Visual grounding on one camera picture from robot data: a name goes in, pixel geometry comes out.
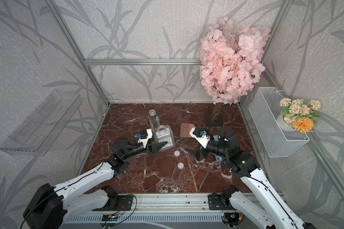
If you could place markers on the right base wiring bundle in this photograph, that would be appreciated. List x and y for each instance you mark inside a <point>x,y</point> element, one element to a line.
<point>232,219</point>

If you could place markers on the square clear plastic bottle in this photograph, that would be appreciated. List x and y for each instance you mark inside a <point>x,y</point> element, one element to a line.
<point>164,134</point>

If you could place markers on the white wire mesh basket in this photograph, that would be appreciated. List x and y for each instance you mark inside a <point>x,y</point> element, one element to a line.
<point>277,137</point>

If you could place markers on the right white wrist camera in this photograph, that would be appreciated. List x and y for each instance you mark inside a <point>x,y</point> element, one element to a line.
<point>201,136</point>

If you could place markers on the far clear plastic bottle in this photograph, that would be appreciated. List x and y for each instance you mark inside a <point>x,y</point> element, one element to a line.
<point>153,119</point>

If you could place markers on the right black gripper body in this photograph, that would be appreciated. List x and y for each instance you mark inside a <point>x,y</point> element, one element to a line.
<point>213,147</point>

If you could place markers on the clear acrylic wall shelf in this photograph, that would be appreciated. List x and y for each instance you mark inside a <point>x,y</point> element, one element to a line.
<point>37,133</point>

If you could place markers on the blue dustpan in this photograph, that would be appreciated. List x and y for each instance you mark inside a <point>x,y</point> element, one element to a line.
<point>217,157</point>

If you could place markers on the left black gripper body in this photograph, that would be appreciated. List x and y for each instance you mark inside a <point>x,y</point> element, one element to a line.
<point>133,151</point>

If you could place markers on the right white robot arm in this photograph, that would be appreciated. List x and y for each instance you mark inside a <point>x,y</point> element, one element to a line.
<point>273,213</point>

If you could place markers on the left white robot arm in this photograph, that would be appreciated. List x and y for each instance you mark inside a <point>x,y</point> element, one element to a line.
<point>51,206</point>

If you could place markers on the pink artificial blossom tree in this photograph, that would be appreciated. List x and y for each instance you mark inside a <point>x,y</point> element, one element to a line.
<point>231,62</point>

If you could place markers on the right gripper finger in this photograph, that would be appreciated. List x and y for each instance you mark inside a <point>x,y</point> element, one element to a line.
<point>200,156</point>
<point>194,153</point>

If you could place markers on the potted pastel flower bouquet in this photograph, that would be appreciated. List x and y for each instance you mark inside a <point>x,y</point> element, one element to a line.
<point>297,116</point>

